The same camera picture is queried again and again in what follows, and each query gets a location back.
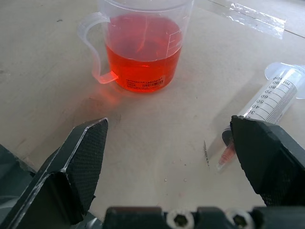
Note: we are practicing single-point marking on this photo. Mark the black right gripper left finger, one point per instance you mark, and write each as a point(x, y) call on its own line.
point(71, 171)

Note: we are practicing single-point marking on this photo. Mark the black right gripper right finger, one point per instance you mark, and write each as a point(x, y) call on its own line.
point(267, 157)

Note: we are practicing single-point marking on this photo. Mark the clear plastic syringe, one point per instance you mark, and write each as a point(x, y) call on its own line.
point(271, 100)

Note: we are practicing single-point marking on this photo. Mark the clear beaker with red liquid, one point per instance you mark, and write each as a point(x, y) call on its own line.
point(140, 47)

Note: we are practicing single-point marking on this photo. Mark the clear adhesive tape strip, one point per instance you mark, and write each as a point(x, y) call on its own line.
point(256, 19)

